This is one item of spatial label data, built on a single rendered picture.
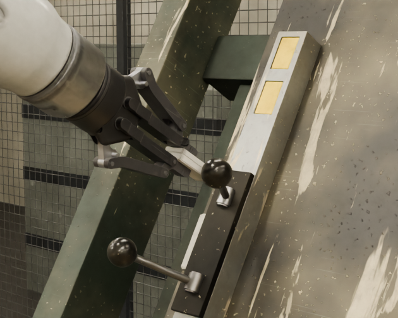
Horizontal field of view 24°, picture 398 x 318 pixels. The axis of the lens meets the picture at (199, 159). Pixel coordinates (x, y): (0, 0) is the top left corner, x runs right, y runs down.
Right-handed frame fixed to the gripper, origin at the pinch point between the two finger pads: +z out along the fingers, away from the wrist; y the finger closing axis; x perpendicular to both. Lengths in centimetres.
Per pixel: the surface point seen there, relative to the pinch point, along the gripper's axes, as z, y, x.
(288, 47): 11.6, -23.3, -1.6
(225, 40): 19.1, -28.7, -21.1
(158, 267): 5.5, 12.2, -4.1
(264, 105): 11.6, -14.2, -2.0
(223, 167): 0.5, -0.4, 4.9
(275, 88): 11.5, -16.7, -1.2
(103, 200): 10.6, 3.3, -24.1
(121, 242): 0.0, 11.3, -6.2
